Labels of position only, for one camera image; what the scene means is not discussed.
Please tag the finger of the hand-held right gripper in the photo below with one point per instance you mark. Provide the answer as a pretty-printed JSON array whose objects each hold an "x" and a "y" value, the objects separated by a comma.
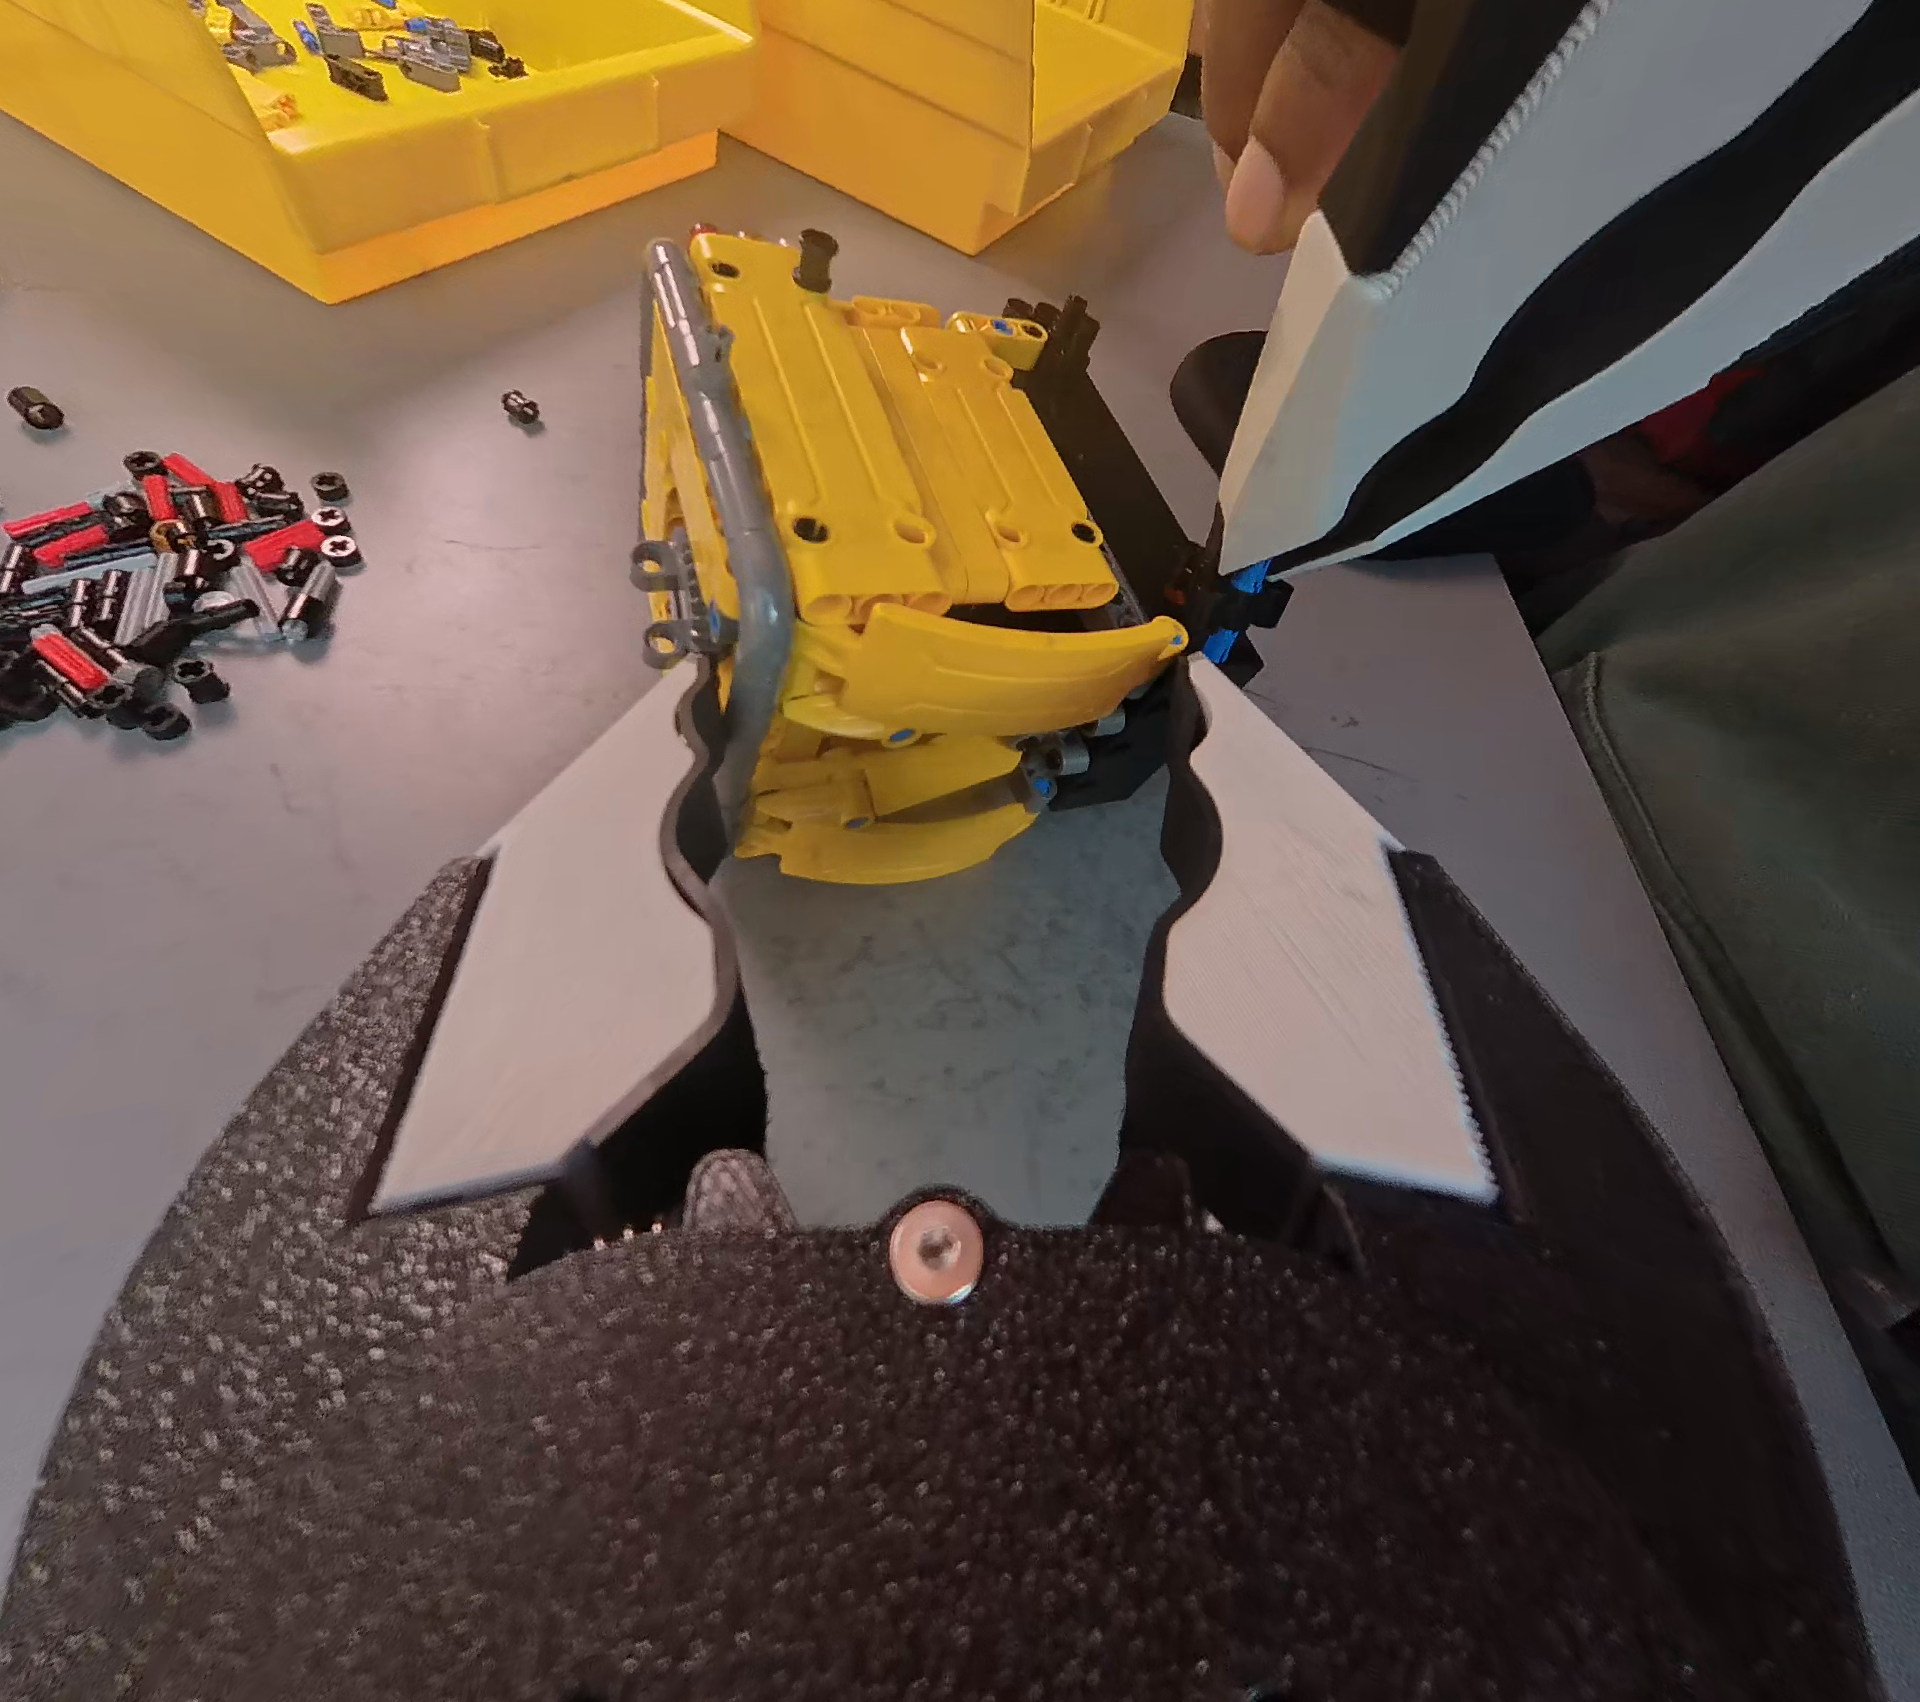
[
  {"x": 1770, "y": 266},
  {"x": 1723, "y": 7}
]

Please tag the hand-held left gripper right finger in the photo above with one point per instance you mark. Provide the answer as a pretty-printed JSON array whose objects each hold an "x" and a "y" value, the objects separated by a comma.
[{"x": 1320, "y": 981}]

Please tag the black lego pin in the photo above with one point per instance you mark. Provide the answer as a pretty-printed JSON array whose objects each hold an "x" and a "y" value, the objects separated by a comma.
[
  {"x": 33, "y": 408},
  {"x": 520, "y": 408}
]

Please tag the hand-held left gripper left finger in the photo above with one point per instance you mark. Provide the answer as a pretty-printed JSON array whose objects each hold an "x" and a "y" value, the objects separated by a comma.
[{"x": 552, "y": 1014}]

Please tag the yellow plastic bin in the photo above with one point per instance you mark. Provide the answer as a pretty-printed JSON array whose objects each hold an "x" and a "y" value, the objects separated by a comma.
[{"x": 900, "y": 79}]

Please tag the person's right hand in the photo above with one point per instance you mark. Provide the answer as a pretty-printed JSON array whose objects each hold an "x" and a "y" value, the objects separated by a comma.
[{"x": 1281, "y": 111}]

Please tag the pile of mixed lego parts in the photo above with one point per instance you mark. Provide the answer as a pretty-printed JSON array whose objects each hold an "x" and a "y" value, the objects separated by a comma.
[{"x": 347, "y": 28}]

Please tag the pile of small lego pins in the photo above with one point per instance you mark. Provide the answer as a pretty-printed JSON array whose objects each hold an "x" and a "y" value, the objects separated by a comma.
[{"x": 164, "y": 589}]

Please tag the black lego connector assembly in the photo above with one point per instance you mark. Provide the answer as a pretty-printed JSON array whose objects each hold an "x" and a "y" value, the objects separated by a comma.
[{"x": 1237, "y": 621}]

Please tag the yellow lego vehicle model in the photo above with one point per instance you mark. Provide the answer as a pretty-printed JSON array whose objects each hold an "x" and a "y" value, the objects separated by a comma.
[{"x": 900, "y": 425}]

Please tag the yellow divided parts bin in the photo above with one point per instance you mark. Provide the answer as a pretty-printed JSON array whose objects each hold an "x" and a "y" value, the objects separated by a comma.
[{"x": 149, "y": 128}]

